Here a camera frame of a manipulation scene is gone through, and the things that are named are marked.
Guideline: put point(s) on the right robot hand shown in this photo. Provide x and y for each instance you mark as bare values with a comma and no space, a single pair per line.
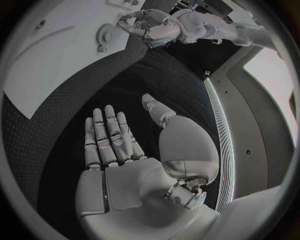
131,187

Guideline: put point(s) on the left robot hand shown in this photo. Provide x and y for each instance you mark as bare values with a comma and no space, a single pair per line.
159,28

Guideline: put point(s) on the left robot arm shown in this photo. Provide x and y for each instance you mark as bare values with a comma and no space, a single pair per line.
211,28

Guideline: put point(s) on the white task board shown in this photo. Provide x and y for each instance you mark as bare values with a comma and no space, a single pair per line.
58,61

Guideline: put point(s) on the grey gear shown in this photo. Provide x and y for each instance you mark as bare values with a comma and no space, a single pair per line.
105,34

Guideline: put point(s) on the small grey peg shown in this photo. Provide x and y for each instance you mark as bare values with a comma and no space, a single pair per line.
102,48

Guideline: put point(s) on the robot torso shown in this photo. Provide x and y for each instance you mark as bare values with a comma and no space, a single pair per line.
257,121

